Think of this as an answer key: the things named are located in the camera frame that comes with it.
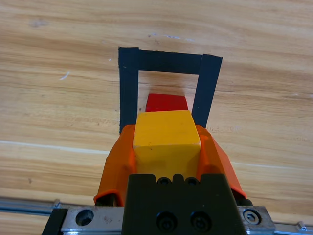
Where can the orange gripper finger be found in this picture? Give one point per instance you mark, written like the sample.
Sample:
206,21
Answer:
215,159
115,166

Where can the yellow wooden cube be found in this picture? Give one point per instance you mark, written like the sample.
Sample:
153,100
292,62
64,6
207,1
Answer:
166,132

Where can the red wooden cube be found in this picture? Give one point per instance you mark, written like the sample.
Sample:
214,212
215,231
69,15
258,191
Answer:
166,102

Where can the black tape square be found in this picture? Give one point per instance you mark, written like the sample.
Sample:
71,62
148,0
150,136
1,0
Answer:
128,85

